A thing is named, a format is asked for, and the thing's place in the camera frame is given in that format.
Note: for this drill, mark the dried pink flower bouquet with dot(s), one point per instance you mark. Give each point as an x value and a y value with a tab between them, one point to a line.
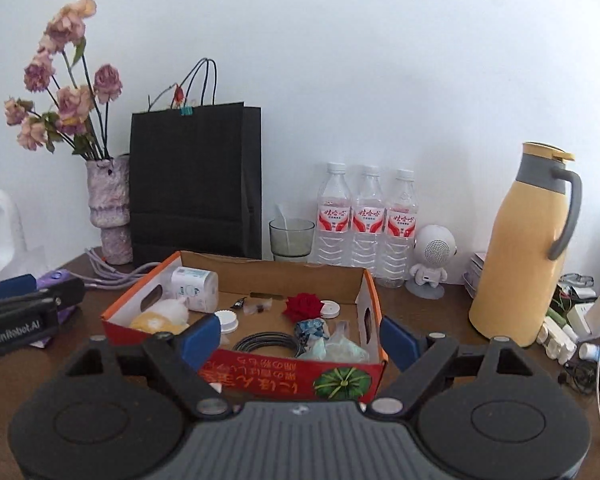
62	100

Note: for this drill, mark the white plug adapter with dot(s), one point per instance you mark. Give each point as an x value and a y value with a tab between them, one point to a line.
194	287

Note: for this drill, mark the black-framed glasses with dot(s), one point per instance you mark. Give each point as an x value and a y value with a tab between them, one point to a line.
577	280

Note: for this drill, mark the black paper bag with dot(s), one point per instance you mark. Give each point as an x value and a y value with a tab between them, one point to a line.
195	185

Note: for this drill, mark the clear drinking glass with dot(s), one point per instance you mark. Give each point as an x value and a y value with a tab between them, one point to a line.
291	240

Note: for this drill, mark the white detergent bottle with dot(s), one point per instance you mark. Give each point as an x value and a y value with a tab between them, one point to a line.
7	230

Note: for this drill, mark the white plastic gadget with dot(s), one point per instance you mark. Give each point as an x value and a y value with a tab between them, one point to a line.
557	337

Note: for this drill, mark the orange cardboard box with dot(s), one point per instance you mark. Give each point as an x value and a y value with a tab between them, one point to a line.
280	375

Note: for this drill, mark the black earphones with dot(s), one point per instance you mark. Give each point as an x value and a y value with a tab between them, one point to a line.
580	375

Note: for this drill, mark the stack of white boxes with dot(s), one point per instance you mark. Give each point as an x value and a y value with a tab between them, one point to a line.
475	272

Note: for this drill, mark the blue patterned crumpled wrapper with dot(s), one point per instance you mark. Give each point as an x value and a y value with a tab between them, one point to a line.
312	331

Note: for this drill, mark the purple white textured vase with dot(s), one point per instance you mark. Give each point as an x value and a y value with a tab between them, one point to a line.
109	210

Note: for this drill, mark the small clear bag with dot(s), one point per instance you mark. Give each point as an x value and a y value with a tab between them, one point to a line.
252	306

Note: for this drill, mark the white power strip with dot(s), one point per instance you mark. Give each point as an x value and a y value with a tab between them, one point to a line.
592	312

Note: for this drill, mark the red knitted rose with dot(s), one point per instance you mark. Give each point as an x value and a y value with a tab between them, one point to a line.
302	306

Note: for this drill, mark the white robot-shaped speaker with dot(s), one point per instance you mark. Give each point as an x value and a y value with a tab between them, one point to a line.
432	255

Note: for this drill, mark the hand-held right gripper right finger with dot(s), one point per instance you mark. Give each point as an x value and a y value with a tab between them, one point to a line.
397	342

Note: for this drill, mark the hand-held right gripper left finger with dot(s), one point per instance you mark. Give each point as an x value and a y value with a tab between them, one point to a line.
200	340

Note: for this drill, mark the clear water bottle red label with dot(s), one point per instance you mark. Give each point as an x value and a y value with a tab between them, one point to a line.
334	220
401	230
368	225

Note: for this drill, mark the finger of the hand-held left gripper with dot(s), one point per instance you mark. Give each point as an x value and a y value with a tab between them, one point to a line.
10	286

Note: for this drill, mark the pale green crumpled wrapper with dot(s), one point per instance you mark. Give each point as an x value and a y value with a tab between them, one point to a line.
342	345

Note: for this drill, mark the white ridged round cap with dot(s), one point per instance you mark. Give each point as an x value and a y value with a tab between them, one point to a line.
226	321

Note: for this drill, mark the white flat round disc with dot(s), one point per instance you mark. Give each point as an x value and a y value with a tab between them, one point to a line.
330	308

